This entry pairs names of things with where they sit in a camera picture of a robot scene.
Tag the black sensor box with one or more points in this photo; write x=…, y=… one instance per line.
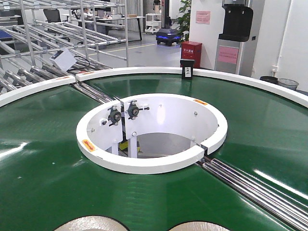
x=187, y=68

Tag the steel rollers right gap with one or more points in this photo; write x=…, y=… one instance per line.
x=265, y=196

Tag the black waste bin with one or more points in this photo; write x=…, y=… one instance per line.
x=269, y=79

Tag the red fire cabinet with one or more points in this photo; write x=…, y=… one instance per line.
x=191, y=50

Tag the white outer rail left segment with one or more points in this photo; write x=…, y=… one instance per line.
x=14, y=95

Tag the blue mobile robot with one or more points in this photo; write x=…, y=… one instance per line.
x=168, y=36

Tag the white electrical box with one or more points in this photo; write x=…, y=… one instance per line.
x=63, y=59

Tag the beige plate black rim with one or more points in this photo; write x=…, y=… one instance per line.
x=93, y=223

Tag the steel roller rack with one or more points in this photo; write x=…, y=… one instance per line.
x=38, y=24

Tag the green potted plant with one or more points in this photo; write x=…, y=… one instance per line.
x=184, y=19

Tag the white outer guard rail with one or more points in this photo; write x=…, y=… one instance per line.
x=276, y=89

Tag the grey mesh waste bin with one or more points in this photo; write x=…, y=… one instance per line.
x=288, y=83

